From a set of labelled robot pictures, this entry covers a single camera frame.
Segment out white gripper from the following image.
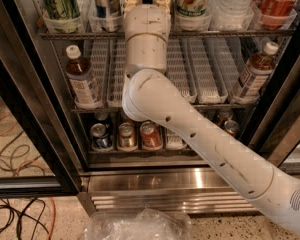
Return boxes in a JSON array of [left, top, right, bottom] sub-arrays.
[[123, 0, 171, 41]]

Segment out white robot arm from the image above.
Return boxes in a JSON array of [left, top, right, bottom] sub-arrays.
[[122, 0, 300, 235]]

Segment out slim blue silver can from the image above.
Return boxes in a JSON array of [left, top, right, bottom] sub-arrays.
[[94, 0, 122, 32]]

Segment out green can top shelf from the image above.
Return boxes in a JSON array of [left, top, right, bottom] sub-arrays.
[[43, 0, 80, 33]]

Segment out red coca-cola can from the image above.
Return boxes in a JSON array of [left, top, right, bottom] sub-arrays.
[[259, 0, 297, 30]]

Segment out gold can bottom shelf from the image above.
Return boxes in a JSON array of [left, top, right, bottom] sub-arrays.
[[118, 111, 137, 149]]

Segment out red can bottom shelf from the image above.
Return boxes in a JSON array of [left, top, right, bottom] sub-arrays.
[[140, 121, 162, 148]]

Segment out bronze can bottom shelf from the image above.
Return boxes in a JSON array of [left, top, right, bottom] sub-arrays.
[[215, 108, 240, 137]]

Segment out blue pepsi can bottom shelf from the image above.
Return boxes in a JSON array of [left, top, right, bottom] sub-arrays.
[[90, 111, 113, 149]]

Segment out right glass fridge door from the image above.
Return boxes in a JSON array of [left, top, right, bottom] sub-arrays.
[[241, 20, 300, 178]]

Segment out glass fridge door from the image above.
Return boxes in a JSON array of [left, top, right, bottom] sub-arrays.
[[241, 20, 300, 178], [0, 44, 81, 198]]

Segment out steel fridge bottom grille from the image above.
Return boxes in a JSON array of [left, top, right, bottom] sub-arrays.
[[77, 167, 300, 216]]

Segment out left glass fridge door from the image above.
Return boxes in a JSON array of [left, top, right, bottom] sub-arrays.
[[0, 44, 81, 198]]

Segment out clear water bottle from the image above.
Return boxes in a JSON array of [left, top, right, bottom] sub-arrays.
[[210, 0, 252, 31]]

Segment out left tea bottle white cap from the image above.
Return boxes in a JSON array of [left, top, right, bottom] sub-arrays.
[[66, 45, 101, 110]]

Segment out tea bottle white cap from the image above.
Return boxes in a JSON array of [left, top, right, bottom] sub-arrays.
[[66, 45, 101, 110], [233, 41, 279, 104]]

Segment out right tea bottle white cap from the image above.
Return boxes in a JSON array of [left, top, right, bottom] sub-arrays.
[[233, 41, 279, 104]]

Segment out clear plastic bin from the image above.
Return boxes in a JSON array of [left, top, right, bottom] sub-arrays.
[[84, 208, 192, 240]]

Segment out middle wire shelf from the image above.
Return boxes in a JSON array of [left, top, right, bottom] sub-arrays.
[[70, 104, 256, 113]]

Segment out wire shelf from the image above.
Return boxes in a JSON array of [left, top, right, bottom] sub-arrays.
[[70, 104, 256, 113], [39, 29, 295, 40]]

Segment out top wire shelf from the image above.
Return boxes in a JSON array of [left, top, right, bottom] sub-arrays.
[[39, 29, 295, 40]]

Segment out black cable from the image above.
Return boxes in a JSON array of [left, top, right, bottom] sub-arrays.
[[0, 103, 50, 240]]

